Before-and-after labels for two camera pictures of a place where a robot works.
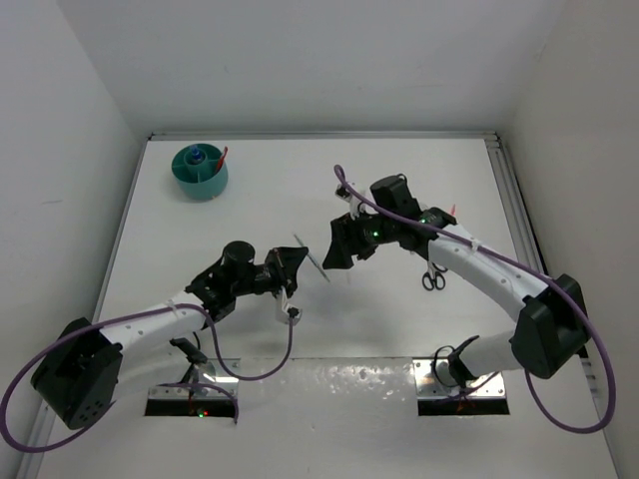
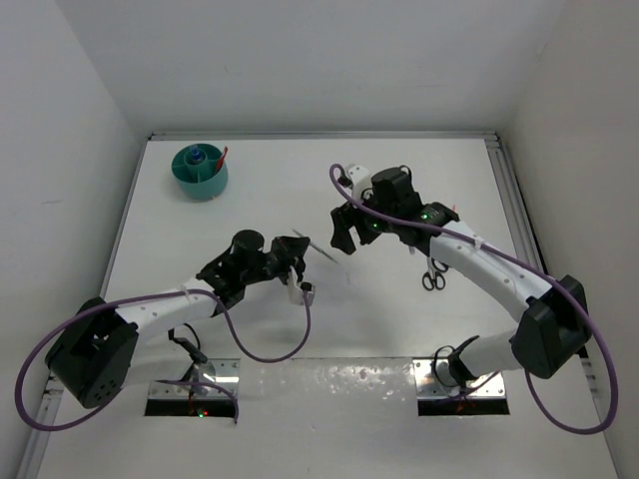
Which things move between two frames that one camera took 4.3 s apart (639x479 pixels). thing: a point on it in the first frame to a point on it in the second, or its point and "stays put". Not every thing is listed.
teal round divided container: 195,170 stays put
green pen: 311,255 to 315,245
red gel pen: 221,162 stays put
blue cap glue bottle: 195,153 stays put
